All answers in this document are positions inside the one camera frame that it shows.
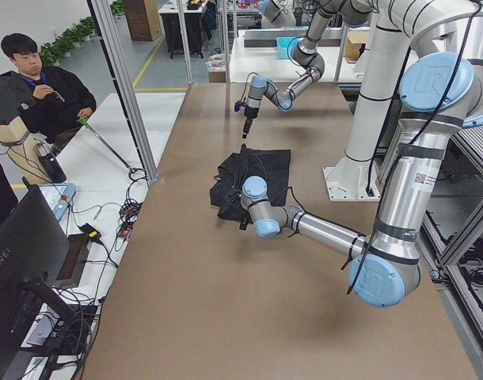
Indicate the grey orange usb hub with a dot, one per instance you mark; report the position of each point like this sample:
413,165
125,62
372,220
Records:
124,231
130,209

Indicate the seated man in black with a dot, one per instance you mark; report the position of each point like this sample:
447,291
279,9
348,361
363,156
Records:
61,99

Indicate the aluminium frame post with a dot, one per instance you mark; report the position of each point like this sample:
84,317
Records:
114,55

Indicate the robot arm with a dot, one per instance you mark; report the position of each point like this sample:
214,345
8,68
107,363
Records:
422,84
301,67

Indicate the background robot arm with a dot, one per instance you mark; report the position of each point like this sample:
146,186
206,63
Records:
274,16

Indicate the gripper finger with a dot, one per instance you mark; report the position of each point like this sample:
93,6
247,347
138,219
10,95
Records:
246,127

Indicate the black Huawei monitor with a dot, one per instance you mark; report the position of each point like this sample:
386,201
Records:
33,248

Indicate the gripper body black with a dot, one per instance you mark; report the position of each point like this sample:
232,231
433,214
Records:
243,225
249,113

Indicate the black power adapter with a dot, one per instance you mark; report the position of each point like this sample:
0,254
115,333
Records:
91,231

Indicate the black water bottle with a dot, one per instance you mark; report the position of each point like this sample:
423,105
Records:
50,164

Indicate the cardboard box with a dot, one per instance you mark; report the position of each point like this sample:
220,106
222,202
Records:
355,45

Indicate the blue plastic bin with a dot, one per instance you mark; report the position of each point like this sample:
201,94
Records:
288,47

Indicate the teach pendant blue grey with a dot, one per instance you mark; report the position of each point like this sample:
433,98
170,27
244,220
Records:
59,197

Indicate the green handled grabber stick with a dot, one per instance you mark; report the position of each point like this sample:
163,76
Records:
131,170

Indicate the black t-shirt with logo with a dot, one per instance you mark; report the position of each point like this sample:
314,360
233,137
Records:
254,172

